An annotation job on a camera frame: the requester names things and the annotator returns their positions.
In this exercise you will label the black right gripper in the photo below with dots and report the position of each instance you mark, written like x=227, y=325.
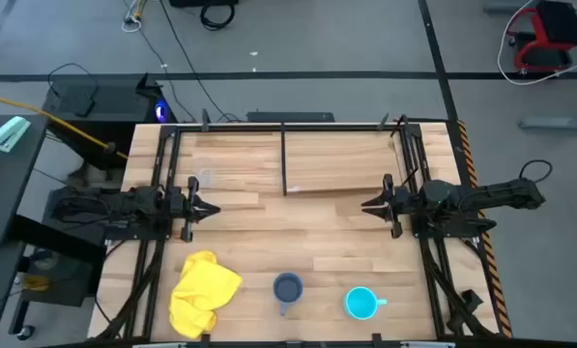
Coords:
x=396, y=203

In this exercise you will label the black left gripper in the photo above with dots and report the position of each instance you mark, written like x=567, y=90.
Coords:
x=179, y=205

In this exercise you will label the clear glass cup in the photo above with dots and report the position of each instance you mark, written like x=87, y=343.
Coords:
x=206, y=176

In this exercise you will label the teal mug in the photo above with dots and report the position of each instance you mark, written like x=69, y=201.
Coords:
x=360, y=303

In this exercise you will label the grey-blue mug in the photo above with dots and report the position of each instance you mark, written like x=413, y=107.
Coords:
x=288, y=288

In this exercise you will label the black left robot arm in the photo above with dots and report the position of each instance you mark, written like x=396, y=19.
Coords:
x=138, y=203

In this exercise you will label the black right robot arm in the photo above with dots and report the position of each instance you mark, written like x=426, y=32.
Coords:
x=462, y=198

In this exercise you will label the black shelf divider bar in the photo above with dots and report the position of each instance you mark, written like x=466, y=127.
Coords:
x=283, y=159

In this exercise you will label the thin black rod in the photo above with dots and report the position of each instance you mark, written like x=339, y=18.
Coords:
x=398, y=126

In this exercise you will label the grey clamp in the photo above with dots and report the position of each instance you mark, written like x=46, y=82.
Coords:
x=383, y=121
x=205, y=118

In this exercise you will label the yellow cloth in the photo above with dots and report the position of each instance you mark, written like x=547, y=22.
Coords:
x=198, y=295

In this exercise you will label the black power strip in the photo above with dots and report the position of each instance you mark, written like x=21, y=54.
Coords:
x=290, y=117

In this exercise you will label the black yellow hazard tape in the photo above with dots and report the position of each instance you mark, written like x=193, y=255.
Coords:
x=491, y=270

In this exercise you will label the black computer tower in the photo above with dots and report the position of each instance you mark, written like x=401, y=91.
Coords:
x=114, y=104

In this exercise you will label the black wheeled cart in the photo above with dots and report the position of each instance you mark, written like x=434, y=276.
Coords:
x=61, y=285

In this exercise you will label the small black device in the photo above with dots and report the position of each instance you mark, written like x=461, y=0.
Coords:
x=82, y=99

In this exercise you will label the small yellow item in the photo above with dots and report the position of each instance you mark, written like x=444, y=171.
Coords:
x=37, y=282

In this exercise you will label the grey metal foot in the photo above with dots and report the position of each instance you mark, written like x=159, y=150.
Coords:
x=554, y=123

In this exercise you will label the black desk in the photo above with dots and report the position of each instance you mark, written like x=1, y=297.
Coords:
x=3, y=193

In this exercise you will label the black box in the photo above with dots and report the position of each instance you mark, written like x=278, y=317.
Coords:
x=203, y=2

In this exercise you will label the mint green stapler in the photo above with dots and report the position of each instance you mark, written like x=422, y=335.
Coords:
x=10, y=133

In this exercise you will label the red black rolling stool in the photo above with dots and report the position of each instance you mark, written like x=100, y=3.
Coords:
x=558, y=21

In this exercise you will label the black metal table frame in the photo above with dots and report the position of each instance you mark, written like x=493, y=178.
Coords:
x=435, y=304

